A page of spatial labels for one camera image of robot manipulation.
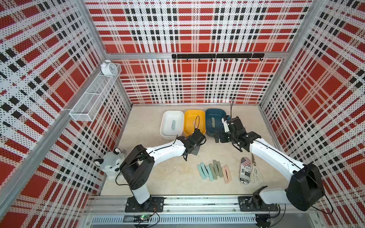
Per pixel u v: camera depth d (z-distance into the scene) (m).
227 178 0.82
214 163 0.89
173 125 1.08
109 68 0.80
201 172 0.85
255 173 0.84
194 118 1.05
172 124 1.08
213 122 1.08
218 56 0.89
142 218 0.70
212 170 0.86
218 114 1.09
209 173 0.84
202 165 0.87
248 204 0.73
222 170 0.86
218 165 0.88
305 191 0.40
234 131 0.64
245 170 0.82
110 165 0.67
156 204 0.73
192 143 0.66
